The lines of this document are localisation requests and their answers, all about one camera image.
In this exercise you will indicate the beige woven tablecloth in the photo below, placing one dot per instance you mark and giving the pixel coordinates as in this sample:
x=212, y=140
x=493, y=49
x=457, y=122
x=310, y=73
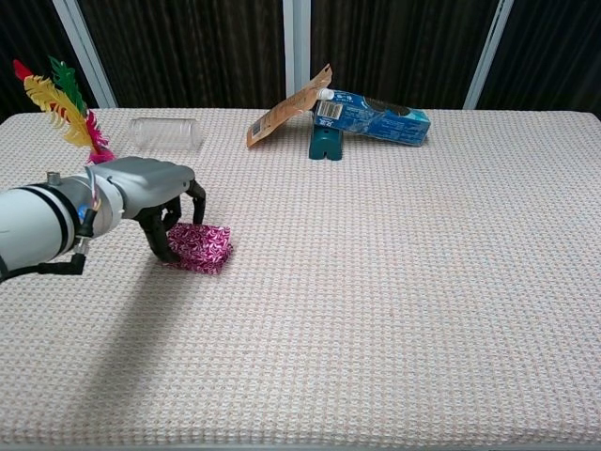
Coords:
x=352, y=282

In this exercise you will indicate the teal plastic block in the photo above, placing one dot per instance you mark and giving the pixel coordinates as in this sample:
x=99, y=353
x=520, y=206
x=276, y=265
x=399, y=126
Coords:
x=325, y=145

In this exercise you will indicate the dark fabric partition panel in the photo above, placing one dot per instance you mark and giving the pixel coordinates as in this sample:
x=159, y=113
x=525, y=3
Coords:
x=554, y=51
x=399, y=47
x=28, y=33
x=188, y=51

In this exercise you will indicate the colourful toy flower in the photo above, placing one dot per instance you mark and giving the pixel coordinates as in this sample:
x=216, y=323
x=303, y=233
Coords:
x=70, y=117

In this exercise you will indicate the clear plastic cup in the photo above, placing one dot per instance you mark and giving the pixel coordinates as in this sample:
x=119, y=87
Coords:
x=164, y=135

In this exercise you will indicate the blue cookie box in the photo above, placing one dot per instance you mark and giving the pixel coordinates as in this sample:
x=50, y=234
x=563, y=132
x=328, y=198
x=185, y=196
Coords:
x=380, y=122

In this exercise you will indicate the pink white snack packet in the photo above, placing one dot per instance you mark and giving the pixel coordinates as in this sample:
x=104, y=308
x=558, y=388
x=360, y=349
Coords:
x=206, y=246

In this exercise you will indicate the brown snack pouch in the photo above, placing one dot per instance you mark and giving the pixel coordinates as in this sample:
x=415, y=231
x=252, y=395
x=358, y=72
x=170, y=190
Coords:
x=282, y=113

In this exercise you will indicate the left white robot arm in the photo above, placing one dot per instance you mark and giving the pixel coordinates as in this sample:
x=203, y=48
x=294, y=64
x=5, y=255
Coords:
x=33, y=221

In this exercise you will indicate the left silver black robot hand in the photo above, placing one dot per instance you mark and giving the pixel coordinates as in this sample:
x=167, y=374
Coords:
x=150, y=181

